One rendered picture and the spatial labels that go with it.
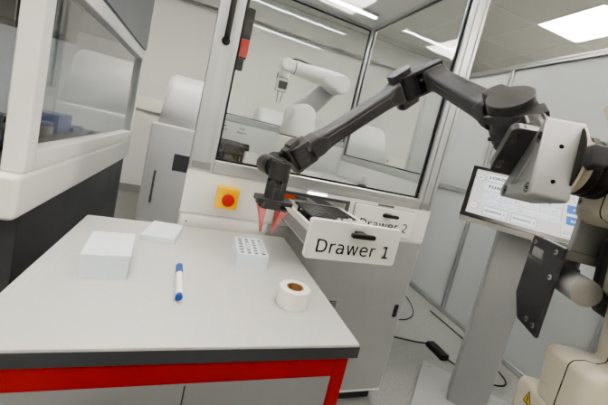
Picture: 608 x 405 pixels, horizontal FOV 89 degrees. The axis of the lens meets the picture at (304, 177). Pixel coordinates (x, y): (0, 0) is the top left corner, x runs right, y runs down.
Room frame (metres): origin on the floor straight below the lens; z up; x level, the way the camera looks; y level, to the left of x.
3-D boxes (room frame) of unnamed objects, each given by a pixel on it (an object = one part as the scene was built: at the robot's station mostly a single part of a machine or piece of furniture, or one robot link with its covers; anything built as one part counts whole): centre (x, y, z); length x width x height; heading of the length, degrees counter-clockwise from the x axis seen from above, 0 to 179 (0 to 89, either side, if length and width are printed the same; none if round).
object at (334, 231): (0.86, -0.18, 0.87); 0.29 x 0.02 x 0.11; 111
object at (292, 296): (0.66, -0.04, 0.78); 0.07 x 0.07 x 0.04
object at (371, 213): (1.27, -0.36, 0.87); 0.29 x 0.02 x 0.11; 111
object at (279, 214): (0.85, 0.07, 0.89); 0.07 x 0.07 x 0.09; 17
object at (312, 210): (1.04, -0.11, 0.87); 0.22 x 0.18 x 0.06; 21
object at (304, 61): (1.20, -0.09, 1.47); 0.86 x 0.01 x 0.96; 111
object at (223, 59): (1.62, 0.06, 1.47); 1.02 x 0.95 x 1.04; 111
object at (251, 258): (0.85, 0.10, 0.78); 0.12 x 0.08 x 0.04; 18
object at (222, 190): (1.02, 0.24, 0.88); 0.07 x 0.05 x 0.07; 111
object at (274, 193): (0.85, 0.07, 0.97); 0.10 x 0.07 x 0.07; 107
